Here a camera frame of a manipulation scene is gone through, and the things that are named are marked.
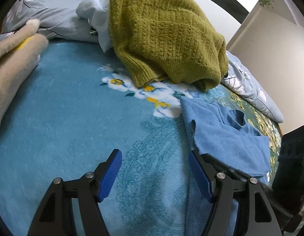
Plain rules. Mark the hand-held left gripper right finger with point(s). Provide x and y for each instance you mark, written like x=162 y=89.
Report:
x=200 y=174

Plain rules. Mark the blue t-shirt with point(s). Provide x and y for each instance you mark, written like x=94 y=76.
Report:
x=223 y=132

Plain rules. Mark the blue floral plush blanket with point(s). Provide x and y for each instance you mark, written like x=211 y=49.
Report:
x=68 y=115

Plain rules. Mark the light blue daisy print pillow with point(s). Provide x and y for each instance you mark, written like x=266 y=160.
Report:
x=252 y=93
x=51 y=7

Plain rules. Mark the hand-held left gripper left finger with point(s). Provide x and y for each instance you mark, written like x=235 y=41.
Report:
x=110 y=174

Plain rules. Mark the cream fluffy garment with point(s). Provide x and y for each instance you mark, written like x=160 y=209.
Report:
x=12 y=66

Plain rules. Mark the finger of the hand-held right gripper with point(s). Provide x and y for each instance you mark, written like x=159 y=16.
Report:
x=230 y=170

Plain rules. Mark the pale blue garment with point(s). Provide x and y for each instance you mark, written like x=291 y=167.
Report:
x=100 y=22

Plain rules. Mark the green knitted sweater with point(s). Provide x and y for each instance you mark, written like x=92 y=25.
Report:
x=161 y=34

